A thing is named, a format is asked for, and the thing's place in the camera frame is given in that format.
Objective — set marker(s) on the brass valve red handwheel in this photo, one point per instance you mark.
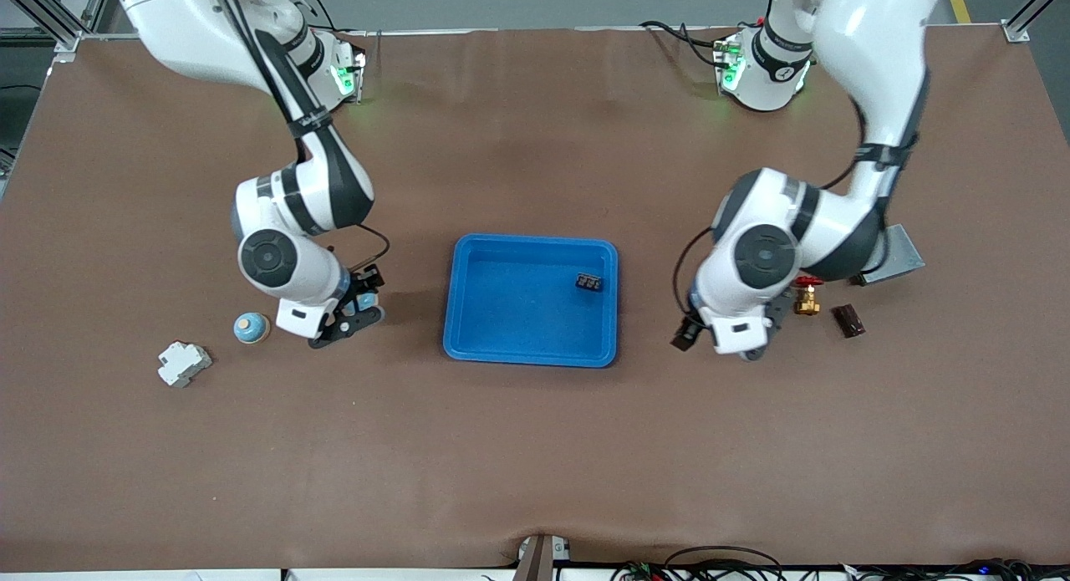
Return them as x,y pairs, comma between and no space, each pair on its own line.
807,303

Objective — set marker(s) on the aluminium frame profile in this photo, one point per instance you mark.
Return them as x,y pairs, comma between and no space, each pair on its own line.
96,4
1032,8
42,8

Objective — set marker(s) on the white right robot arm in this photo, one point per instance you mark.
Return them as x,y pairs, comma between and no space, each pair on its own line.
267,259

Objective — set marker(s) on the long dark brown capacitor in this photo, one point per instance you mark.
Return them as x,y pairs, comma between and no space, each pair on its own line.
848,321

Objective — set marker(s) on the brown table mat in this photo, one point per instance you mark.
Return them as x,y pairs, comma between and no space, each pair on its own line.
535,447

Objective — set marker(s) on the small black connector block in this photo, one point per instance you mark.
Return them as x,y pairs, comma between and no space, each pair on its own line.
588,282

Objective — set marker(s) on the white circuit breaker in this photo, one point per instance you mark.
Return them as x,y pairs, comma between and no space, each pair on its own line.
184,364

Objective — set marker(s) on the blue plastic tray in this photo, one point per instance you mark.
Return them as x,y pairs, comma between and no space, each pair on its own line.
518,313

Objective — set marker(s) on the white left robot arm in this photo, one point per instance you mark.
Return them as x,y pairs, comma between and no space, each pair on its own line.
765,259

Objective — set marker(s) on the silver metal box module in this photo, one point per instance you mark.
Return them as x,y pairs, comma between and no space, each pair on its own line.
901,255

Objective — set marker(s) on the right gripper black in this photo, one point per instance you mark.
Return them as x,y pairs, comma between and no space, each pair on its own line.
364,284

